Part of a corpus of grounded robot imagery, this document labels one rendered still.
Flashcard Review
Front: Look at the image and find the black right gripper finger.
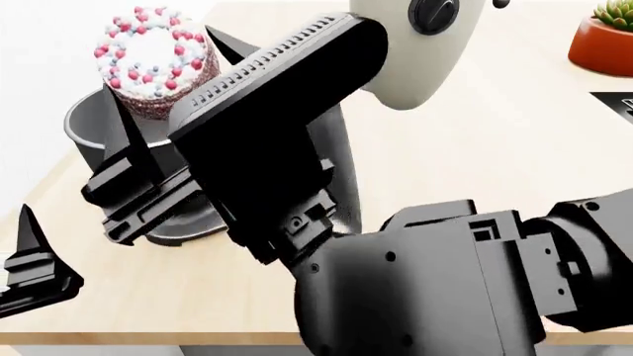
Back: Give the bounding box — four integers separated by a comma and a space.
81, 83, 165, 206
205, 24, 258, 70

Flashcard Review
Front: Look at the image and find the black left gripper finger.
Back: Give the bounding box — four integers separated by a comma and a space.
17, 202, 55, 258

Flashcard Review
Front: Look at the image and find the white cake with pink pearls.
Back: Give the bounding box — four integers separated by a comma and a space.
93, 5, 223, 121

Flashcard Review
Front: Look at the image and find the grey metal mixer bowl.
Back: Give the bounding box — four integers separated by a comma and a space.
62, 88, 224, 233

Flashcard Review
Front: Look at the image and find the cream stand mixer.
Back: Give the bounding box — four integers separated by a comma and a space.
145, 0, 513, 248

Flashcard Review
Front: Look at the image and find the orange plant pot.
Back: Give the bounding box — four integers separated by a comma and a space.
567, 16, 633, 77

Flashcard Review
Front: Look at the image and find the black flat panel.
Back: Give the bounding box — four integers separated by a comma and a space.
589, 90, 633, 122

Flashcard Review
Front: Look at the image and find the green succulent plant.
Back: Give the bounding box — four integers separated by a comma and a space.
591, 0, 633, 28

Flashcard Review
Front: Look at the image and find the black vented wrist camera box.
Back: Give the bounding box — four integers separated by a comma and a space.
166, 10, 392, 142

